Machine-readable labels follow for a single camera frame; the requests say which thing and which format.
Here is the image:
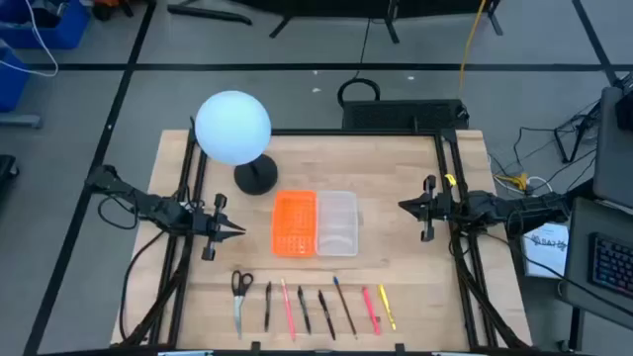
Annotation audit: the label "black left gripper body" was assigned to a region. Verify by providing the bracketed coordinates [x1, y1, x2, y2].
[193, 192, 229, 262]

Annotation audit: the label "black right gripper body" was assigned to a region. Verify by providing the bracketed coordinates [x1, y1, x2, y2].
[421, 174, 461, 243]

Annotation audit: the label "black-handled scissors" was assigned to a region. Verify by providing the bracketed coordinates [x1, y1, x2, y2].
[230, 269, 255, 341]

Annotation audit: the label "slim black pen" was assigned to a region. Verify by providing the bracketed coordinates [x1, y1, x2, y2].
[263, 281, 273, 333]

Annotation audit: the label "pink pencil yellow eraser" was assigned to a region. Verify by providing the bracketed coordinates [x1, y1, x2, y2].
[280, 277, 297, 342]

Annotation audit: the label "yellow pen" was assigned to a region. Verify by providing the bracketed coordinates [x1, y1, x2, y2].
[377, 283, 398, 331]

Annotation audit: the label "black pen orange clip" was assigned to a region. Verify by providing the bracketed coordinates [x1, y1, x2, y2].
[297, 285, 313, 336]

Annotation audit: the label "pink pen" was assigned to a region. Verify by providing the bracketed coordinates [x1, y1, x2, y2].
[361, 286, 382, 336]

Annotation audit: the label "brown pencil blue eraser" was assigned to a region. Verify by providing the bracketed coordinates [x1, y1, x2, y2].
[332, 276, 359, 340]

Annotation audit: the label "black pen white print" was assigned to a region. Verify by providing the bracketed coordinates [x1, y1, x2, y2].
[316, 289, 337, 341]

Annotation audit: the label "orange plastic box lid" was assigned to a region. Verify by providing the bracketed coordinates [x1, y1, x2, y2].
[271, 190, 318, 258]

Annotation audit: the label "clear plastic supply box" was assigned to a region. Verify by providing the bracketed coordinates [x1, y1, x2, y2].
[315, 190, 360, 258]

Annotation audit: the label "yellow plug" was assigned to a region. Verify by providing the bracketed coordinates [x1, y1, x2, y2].
[494, 171, 529, 192]

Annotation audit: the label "black computer case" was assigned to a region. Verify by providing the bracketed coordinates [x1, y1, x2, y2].
[340, 98, 471, 133]

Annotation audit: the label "white globe lamp black base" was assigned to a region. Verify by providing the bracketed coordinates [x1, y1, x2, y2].
[194, 89, 279, 197]

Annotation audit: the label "white printed paper sheet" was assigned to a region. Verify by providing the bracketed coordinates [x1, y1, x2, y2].
[522, 222, 570, 279]

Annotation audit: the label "grey desk top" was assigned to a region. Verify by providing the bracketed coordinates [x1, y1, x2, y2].
[558, 196, 633, 317]

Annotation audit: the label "backlit black keyboard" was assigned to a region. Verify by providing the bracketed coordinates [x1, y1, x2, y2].
[588, 231, 633, 302]

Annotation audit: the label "grey panel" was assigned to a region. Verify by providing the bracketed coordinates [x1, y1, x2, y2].
[591, 86, 633, 209]

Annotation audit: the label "black partition screen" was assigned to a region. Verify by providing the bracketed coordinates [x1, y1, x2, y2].
[231, 0, 504, 45]

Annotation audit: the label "black flat bar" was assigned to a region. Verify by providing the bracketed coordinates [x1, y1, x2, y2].
[166, 3, 253, 27]

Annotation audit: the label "blue plastic bin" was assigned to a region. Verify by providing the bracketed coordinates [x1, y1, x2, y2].
[0, 0, 93, 50]
[0, 46, 31, 113]

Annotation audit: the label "black aluminium table frame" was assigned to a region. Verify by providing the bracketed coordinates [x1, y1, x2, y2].
[111, 116, 533, 356]

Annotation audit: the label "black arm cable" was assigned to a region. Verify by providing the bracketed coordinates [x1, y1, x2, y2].
[118, 229, 167, 342]

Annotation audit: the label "black cable loop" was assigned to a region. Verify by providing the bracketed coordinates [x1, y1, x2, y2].
[337, 77, 382, 108]

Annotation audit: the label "yellow cable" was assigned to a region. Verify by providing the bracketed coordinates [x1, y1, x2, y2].
[457, 0, 489, 98]

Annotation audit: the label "white cable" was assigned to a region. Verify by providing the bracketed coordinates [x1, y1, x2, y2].
[0, 0, 59, 78]

